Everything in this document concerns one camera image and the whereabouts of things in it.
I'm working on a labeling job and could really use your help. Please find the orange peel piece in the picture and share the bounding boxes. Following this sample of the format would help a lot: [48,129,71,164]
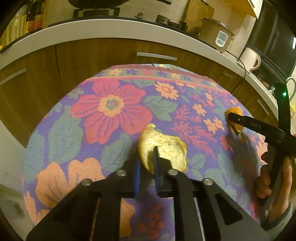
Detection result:
[224,106,245,134]

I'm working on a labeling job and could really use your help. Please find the wooden kitchen cabinets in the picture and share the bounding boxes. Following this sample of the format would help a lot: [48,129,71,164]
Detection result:
[1,39,278,147]

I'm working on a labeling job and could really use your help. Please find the person right hand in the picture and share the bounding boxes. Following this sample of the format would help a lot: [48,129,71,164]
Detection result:
[255,147,292,223]

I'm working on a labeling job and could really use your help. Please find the chrome sink faucet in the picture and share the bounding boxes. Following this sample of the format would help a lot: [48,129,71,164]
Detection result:
[285,77,296,101]

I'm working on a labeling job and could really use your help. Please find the white electric kettle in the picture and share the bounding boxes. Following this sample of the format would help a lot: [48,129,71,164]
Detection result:
[238,47,261,72]

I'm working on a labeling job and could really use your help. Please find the floral purple tablecloth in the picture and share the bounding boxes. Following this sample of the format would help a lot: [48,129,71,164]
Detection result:
[23,65,264,240]

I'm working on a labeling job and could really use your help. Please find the dark window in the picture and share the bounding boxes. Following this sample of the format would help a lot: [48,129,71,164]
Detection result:
[246,1,295,80]

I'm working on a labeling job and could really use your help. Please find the brown rice cooker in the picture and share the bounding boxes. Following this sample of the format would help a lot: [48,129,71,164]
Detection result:
[198,18,234,53]

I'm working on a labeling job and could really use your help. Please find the wooden cutting board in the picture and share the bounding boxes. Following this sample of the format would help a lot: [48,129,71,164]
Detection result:
[184,0,214,32]

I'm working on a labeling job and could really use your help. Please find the black gas stove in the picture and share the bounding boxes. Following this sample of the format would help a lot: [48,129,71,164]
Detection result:
[43,1,187,28]

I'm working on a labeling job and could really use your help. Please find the black wok pan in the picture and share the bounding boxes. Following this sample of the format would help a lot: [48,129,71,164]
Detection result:
[68,0,173,10]

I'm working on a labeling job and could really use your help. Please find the white upper wall cabinet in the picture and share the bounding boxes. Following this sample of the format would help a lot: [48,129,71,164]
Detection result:
[245,0,263,19]

